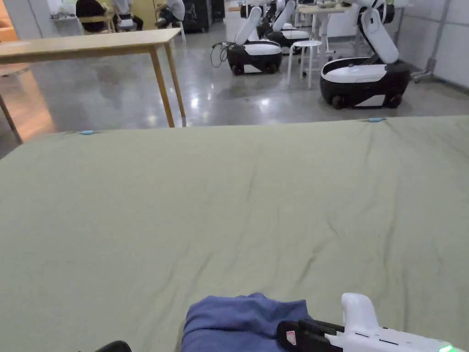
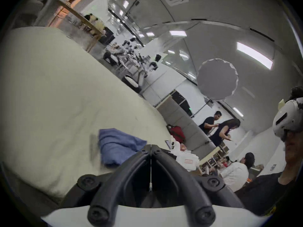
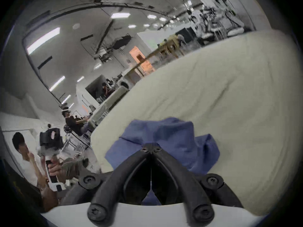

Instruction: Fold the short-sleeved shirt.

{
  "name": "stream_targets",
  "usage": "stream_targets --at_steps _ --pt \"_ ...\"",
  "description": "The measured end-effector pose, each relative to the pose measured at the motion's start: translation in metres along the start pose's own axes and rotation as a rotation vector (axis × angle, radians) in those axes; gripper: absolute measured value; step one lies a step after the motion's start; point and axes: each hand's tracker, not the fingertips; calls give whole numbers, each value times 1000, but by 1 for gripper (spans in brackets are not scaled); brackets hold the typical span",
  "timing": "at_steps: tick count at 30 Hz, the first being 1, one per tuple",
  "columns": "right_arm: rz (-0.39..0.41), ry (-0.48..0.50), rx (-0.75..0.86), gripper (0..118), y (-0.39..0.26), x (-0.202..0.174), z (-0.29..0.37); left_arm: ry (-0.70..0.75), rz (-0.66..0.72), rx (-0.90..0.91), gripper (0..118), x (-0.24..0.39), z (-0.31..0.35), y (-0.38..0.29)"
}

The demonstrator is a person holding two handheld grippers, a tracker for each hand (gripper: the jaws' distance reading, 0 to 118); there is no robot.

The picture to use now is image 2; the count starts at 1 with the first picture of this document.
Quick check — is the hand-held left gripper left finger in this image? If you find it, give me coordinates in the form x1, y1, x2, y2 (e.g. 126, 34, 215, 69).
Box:
60, 144, 152, 225

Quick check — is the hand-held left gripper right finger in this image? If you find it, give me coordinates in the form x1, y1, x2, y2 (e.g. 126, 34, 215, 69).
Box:
151, 144, 245, 225

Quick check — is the white carton with red label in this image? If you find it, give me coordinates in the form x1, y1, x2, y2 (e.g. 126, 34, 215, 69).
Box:
176, 150, 201, 172

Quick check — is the dark blue shirt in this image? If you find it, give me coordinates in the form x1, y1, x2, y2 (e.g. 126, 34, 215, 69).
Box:
98, 128, 148, 167

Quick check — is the red bag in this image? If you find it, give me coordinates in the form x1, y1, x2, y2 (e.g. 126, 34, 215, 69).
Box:
167, 124, 186, 144

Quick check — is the grey padded headboard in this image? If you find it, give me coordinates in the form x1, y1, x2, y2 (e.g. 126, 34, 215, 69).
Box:
156, 100, 219, 152

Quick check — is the person's body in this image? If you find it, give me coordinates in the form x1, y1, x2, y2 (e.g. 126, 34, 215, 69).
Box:
234, 87, 303, 217

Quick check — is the black and white chair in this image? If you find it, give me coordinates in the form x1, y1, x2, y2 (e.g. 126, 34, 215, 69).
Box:
121, 74, 142, 94

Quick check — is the round grey photo umbrella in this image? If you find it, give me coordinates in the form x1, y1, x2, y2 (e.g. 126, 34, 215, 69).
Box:
197, 58, 239, 101

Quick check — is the bed with beige sheet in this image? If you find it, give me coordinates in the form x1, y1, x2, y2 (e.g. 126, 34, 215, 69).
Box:
0, 26, 173, 199

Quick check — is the row of robots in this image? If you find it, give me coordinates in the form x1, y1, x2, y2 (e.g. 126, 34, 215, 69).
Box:
103, 39, 159, 78

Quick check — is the group of people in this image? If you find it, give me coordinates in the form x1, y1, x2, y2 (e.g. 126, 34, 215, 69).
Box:
84, 13, 107, 36

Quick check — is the long wooden table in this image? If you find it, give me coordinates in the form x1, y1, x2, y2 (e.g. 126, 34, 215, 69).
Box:
46, 0, 106, 53

